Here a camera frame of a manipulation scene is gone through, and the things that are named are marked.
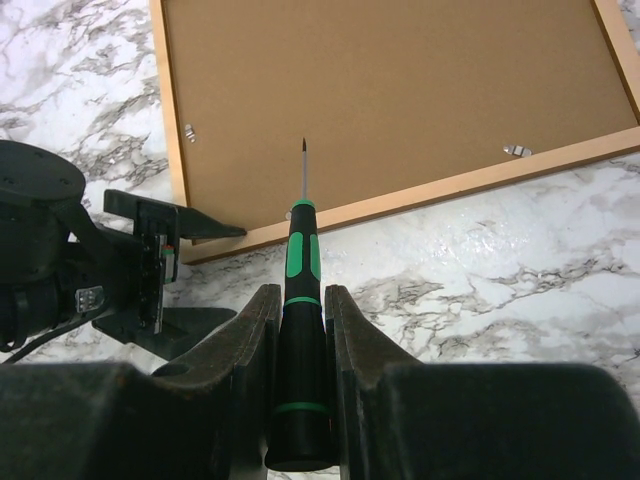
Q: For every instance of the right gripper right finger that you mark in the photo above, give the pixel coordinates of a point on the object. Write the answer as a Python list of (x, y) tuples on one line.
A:
[(399, 418)]

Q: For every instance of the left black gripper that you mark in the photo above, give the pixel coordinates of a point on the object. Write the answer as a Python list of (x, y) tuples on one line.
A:
[(60, 269)]

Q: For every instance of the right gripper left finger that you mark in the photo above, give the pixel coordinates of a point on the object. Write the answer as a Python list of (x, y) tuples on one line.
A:
[(200, 416)]

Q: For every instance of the green black screwdriver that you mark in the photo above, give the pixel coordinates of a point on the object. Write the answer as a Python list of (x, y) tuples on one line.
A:
[(300, 427)]

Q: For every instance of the wooden picture frame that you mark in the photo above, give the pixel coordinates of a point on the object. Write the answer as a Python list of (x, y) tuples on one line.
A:
[(402, 103)]

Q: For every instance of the metal frame clip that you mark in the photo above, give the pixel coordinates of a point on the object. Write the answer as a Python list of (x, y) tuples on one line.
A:
[(190, 133), (517, 150)]

